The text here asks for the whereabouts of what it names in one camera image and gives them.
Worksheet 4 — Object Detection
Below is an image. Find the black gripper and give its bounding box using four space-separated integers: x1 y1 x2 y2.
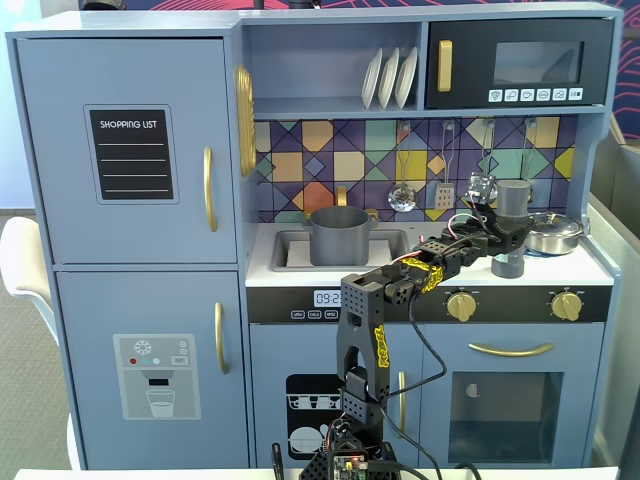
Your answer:
464 209 535 261

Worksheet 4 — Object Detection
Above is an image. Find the gray salt shaker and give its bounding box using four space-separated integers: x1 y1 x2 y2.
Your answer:
491 178 532 279

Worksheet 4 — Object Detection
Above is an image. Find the steel pot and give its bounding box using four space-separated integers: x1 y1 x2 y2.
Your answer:
523 230 585 257

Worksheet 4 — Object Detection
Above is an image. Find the steel pot lid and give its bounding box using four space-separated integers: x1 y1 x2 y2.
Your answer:
524 210 586 239

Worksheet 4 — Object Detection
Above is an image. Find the steel slotted spatula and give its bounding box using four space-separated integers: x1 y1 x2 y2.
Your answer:
433 119 457 211

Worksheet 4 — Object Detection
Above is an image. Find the steel hanging utensil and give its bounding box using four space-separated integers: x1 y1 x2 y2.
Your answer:
477 118 499 176
519 118 539 182

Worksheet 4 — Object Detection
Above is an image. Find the gold stove knob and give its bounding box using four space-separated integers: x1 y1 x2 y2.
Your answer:
550 291 584 321
446 291 478 322

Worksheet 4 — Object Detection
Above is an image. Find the steel slotted skimmer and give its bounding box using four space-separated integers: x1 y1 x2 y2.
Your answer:
387 122 418 214

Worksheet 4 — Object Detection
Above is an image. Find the blue oven door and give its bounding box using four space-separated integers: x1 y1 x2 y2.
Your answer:
423 323 606 469

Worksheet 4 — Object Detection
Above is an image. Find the gray cooking pot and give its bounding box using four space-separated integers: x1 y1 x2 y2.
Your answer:
299 206 377 267

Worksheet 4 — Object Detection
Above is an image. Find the gold toy faucet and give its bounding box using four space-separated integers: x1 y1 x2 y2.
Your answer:
302 185 381 224

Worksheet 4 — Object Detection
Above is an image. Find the white toy plate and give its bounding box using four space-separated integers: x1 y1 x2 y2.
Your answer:
361 47 384 110
394 46 419 109
378 47 401 110

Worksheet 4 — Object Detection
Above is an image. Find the black microwave door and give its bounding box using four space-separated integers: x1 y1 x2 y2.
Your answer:
428 18 615 109

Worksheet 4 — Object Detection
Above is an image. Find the gray sink basin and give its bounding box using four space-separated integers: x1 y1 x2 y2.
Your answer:
271 228 416 274

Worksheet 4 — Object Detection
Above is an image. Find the blue toy kitchen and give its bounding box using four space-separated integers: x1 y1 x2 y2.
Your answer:
4 3 626 471

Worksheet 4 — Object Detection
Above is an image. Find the blue dishwasher door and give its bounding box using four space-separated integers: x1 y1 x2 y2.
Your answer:
248 323 422 469

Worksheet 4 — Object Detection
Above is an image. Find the gold toy phone handset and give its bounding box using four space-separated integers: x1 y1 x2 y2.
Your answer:
234 64 257 177

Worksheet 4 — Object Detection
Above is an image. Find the motor controller circuit board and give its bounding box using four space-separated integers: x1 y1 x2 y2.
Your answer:
329 452 371 474

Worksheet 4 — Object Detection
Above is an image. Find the blue freezer door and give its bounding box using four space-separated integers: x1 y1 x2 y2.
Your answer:
54 271 246 470

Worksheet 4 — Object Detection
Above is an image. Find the blue fridge door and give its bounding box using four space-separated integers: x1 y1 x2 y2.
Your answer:
14 37 239 265

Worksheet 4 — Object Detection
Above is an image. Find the white chair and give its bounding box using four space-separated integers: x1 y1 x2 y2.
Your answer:
0 215 56 346

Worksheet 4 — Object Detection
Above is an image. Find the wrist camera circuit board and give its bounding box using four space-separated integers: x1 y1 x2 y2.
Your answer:
466 171 497 205

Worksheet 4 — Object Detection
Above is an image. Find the gold oven door handle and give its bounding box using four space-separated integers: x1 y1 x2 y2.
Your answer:
468 342 555 358

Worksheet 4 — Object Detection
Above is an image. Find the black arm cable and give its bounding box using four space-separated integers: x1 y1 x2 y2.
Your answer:
382 279 449 480

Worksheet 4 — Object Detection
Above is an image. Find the gold microwave door handle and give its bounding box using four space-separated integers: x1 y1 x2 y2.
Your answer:
437 39 454 94

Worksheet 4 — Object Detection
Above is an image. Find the gold dishwasher door handle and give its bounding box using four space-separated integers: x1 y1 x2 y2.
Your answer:
397 370 408 435

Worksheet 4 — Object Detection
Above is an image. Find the gold fridge door handle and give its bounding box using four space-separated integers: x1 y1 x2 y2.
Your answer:
202 145 219 233

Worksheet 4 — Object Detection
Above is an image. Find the gold freezer door handle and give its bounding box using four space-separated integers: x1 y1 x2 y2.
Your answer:
213 301 231 376

